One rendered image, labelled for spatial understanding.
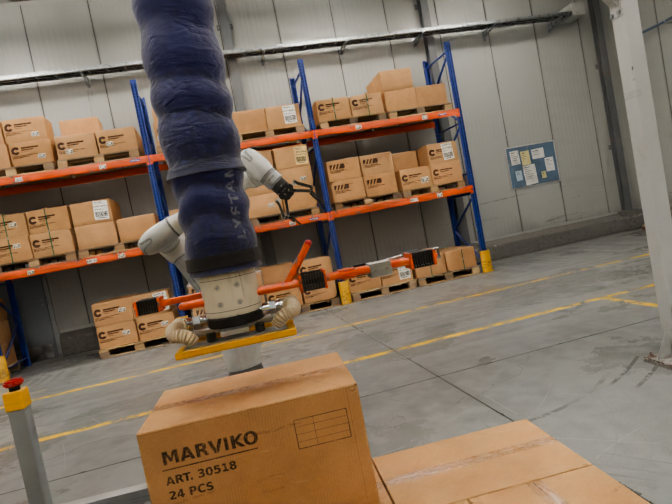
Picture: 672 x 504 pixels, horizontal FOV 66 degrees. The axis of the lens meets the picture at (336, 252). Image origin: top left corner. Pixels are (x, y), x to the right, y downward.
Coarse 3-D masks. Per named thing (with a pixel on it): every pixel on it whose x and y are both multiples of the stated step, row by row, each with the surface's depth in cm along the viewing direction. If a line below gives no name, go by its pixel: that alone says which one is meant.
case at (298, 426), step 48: (192, 384) 177; (240, 384) 166; (288, 384) 155; (336, 384) 146; (144, 432) 137; (192, 432) 139; (240, 432) 141; (288, 432) 142; (336, 432) 144; (192, 480) 139; (240, 480) 141; (288, 480) 143; (336, 480) 144
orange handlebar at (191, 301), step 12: (396, 264) 162; (408, 264) 163; (336, 276) 160; (348, 276) 161; (264, 288) 157; (276, 288) 158; (288, 288) 158; (168, 300) 181; (180, 300) 181; (192, 300) 159
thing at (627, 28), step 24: (624, 0) 345; (624, 24) 346; (624, 48) 350; (624, 72) 354; (648, 72) 349; (624, 96) 359; (648, 96) 349; (648, 120) 350; (648, 144) 350; (648, 168) 351; (648, 192) 355; (648, 216) 359; (648, 240) 363
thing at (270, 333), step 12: (288, 324) 156; (228, 336) 152; (240, 336) 148; (252, 336) 147; (264, 336) 146; (276, 336) 147; (288, 336) 147; (180, 348) 150; (192, 348) 145; (204, 348) 144; (216, 348) 144; (228, 348) 145
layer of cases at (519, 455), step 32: (416, 448) 187; (448, 448) 182; (480, 448) 178; (512, 448) 173; (544, 448) 169; (384, 480) 169; (416, 480) 165; (448, 480) 161; (480, 480) 158; (512, 480) 154; (544, 480) 151; (576, 480) 148; (608, 480) 145
